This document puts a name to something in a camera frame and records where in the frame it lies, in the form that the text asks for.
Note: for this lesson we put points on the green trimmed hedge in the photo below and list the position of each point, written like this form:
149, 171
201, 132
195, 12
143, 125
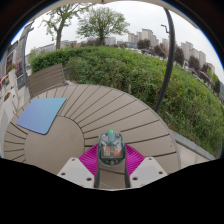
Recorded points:
133, 76

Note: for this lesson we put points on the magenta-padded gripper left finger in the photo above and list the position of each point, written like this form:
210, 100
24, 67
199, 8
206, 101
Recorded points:
78, 171

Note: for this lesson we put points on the tall grey sign pillar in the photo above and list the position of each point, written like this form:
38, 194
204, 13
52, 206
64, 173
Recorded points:
22, 53

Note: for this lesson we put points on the white flower planter box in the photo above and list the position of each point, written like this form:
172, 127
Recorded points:
7, 100

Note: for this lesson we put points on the dark curved parasol pole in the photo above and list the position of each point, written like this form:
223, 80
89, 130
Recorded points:
169, 60

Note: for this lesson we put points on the transparent teal computer mouse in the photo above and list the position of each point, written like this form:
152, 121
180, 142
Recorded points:
111, 150

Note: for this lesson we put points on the brown slatted wooden chair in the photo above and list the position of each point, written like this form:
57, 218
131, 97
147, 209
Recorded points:
46, 80

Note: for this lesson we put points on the round-crowned green tree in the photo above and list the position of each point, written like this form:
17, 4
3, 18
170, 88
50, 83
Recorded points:
101, 25

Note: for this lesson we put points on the group of apartment buildings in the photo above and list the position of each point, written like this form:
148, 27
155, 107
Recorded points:
146, 36

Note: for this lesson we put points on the blue rectangular mouse pad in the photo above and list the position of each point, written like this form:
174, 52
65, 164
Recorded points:
41, 115

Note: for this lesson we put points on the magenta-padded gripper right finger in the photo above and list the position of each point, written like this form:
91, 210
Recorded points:
146, 171

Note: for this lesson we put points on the leaning thin-trunk tree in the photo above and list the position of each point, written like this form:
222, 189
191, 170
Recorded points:
59, 35

